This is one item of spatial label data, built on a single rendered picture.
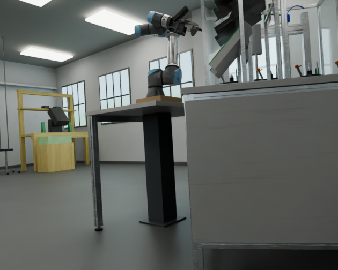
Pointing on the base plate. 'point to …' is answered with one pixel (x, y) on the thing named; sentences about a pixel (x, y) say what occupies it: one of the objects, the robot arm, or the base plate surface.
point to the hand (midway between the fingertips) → (199, 27)
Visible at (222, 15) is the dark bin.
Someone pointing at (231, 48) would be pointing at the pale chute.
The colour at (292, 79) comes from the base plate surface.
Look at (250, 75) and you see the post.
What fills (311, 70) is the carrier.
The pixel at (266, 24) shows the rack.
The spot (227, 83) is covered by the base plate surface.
